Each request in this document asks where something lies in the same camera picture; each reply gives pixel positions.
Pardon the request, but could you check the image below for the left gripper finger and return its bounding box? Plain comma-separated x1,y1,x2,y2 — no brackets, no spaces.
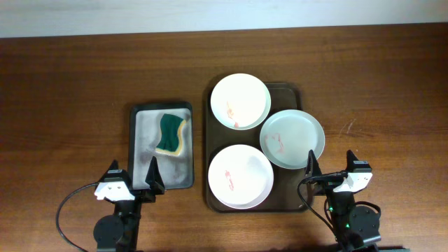
99,160,120,183
145,156,165,195

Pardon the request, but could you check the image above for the small black soapy tray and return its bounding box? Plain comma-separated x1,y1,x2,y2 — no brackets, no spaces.
128,101,195,190

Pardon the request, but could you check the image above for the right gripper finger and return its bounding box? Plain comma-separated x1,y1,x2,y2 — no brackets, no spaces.
305,150,322,176
346,150,358,172

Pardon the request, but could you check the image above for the light green plate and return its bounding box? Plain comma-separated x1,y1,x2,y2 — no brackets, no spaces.
260,109,326,169

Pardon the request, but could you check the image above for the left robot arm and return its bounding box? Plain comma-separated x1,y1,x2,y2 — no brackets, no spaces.
93,157,165,251

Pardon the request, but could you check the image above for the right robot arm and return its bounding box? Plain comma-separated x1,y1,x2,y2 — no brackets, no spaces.
299,150,382,251

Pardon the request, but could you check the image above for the pinkish white plate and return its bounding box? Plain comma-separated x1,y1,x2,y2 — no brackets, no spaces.
208,144,274,209

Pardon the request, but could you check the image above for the green yellow sponge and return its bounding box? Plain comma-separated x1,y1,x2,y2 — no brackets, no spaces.
155,114,186,156

